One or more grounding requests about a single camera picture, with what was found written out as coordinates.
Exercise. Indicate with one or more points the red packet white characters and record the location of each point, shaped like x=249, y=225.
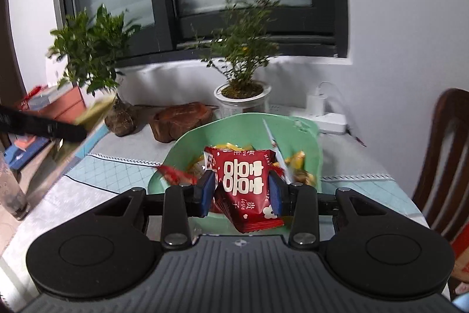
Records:
x=242, y=181

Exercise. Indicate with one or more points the gold beige packet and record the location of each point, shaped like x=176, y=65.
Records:
x=95, y=111

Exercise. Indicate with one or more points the green plant in glass vase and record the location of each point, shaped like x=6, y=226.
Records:
x=91, y=41

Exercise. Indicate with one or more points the brown wooden tray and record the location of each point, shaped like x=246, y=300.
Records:
x=179, y=118

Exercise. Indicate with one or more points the white power strip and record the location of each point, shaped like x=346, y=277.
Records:
x=329, y=122

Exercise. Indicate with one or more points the yellow snack packet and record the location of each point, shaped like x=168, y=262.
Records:
x=295, y=159
x=231, y=147

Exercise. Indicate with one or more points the dark wooden chair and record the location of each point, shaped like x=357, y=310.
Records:
x=450, y=122

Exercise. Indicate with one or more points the dark framed window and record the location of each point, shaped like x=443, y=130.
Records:
x=163, y=5

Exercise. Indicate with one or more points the green plant in white pot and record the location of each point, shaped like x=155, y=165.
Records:
x=242, y=100

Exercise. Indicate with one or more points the white charger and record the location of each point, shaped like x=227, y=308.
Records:
x=315, y=104

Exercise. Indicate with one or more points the red packets on box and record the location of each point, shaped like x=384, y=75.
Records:
x=31, y=96

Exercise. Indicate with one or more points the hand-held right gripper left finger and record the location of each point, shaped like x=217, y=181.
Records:
x=207, y=194

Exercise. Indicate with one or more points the red wrapper packet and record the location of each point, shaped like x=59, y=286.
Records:
x=176, y=175

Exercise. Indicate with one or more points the green plastic bowl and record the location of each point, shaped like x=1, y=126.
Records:
x=183, y=148

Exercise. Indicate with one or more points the red orange object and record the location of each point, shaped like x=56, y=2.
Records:
x=461, y=261

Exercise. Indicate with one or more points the salmon cardboard box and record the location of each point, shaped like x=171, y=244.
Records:
x=66, y=104

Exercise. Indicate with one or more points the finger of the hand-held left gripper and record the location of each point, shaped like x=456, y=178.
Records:
x=71, y=132

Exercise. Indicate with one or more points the blue flat box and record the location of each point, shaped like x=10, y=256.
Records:
x=18, y=155

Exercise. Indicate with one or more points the white and teal tablecloth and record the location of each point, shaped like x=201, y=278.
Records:
x=110, y=181

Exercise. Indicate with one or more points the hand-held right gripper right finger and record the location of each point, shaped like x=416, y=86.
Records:
x=274, y=195

